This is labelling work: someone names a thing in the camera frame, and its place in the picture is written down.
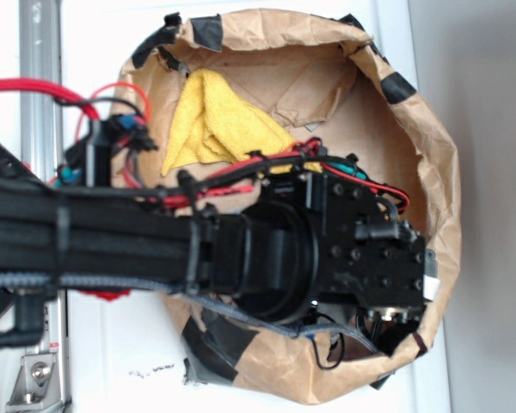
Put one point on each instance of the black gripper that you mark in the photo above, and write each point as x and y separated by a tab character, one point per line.
367	257

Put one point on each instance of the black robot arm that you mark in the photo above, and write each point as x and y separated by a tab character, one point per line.
260	242

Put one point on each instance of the brown paper bag bin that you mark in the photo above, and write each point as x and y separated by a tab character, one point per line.
316	77

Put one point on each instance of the yellow folded cloth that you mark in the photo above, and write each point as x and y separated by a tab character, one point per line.
210	123

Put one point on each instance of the metal corner bracket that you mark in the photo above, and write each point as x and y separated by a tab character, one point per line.
37	386

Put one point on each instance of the aluminium extrusion rail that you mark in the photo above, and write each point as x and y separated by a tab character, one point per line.
42	147

